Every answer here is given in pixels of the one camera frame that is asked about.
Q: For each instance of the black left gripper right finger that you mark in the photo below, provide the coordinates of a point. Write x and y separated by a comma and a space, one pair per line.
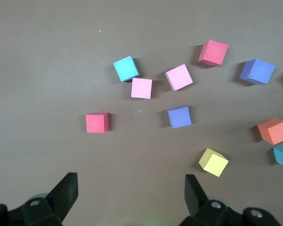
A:
198, 202

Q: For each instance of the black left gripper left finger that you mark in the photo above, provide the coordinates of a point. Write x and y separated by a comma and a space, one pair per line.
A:
61, 200

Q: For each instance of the yellow foam cube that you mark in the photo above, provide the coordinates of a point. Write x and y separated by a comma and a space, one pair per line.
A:
213, 163

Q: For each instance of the purple foam cube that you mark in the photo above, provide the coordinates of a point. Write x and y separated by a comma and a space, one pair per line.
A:
179, 117
258, 71

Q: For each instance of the orange foam cube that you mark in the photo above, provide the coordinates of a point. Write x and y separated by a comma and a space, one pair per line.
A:
276, 131

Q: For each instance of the red foam cube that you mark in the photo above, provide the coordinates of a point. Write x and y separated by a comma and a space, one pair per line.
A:
95, 123
213, 53

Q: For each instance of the pink foam cube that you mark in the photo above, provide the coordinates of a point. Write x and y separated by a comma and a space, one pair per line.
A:
141, 88
178, 77

